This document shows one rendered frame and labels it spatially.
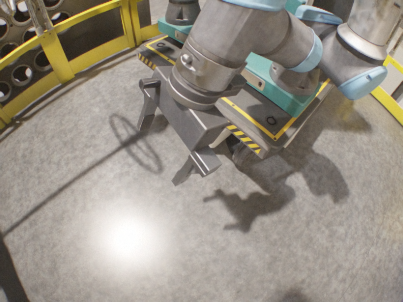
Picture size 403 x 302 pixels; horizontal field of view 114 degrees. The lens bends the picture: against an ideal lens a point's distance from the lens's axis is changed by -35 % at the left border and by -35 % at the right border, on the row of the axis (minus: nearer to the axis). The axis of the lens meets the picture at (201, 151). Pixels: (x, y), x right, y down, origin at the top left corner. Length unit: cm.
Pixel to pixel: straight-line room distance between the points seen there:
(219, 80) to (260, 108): 41
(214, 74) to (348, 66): 28
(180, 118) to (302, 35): 20
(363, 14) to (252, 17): 25
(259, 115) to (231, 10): 45
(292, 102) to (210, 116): 34
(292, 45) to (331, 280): 89
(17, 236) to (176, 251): 77
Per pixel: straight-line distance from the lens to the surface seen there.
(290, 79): 56
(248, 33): 22
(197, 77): 23
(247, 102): 64
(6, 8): 62
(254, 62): 64
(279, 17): 24
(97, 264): 85
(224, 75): 24
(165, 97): 30
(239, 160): 76
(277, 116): 64
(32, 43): 135
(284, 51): 26
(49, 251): 97
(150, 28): 159
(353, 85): 43
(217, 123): 26
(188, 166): 31
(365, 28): 41
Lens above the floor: 76
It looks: 60 degrees down
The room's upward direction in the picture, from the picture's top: 5 degrees clockwise
